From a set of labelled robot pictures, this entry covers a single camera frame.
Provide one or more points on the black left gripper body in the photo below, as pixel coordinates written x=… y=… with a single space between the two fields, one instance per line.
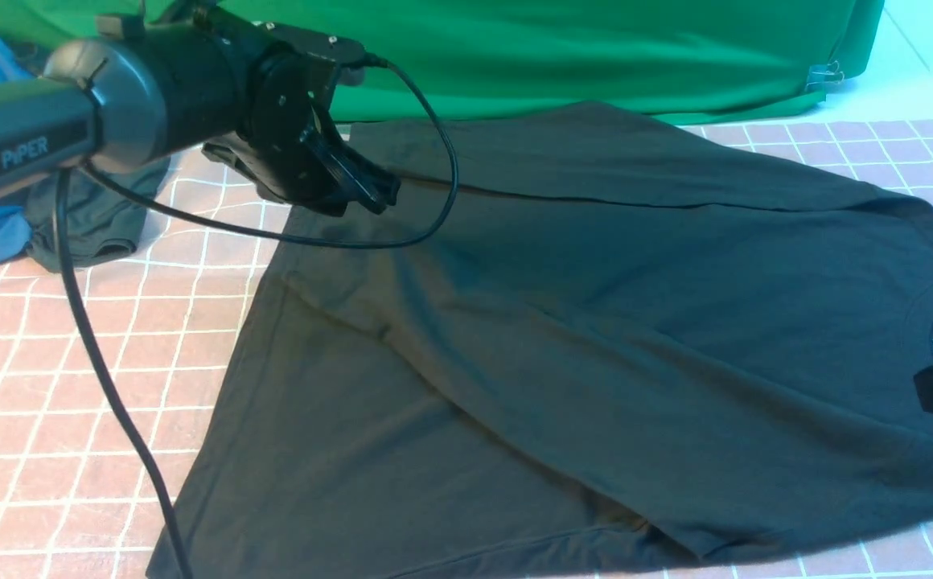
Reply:
x=291 y=93

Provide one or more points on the green backdrop cloth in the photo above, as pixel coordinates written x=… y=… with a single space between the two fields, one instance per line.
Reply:
x=682 y=62

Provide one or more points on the pink checkered tablecloth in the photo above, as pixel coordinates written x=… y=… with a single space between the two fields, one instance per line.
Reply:
x=74 y=500

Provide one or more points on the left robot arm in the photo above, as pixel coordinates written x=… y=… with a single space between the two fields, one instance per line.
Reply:
x=130 y=95

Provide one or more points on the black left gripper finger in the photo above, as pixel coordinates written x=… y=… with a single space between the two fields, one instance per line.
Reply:
x=339 y=176

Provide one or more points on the dark gray long-sleeve shirt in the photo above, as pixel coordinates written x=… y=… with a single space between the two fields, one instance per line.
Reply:
x=628 y=348

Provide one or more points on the dark gray crumpled garment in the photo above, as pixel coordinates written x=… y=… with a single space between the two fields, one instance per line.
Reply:
x=102 y=225

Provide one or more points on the metal binder clip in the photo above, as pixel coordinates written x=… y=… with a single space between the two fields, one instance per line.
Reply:
x=823 y=77

